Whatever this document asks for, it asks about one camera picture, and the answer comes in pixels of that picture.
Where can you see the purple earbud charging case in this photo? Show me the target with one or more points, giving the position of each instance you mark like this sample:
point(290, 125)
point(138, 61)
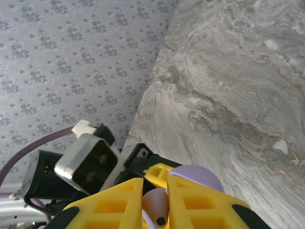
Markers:
point(197, 176)

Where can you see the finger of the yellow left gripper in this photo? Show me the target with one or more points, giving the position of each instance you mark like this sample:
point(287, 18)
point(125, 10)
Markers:
point(157, 176)

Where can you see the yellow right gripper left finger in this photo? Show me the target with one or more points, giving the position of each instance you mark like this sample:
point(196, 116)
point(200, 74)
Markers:
point(128, 190)

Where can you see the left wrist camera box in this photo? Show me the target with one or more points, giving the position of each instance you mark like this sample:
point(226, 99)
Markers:
point(90, 164)

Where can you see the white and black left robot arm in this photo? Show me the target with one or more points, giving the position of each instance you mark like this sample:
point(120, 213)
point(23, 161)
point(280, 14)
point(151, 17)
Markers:
point(14, 207)

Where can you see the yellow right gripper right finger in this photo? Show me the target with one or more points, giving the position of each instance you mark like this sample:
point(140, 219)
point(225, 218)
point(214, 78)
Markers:
point(176, 195)

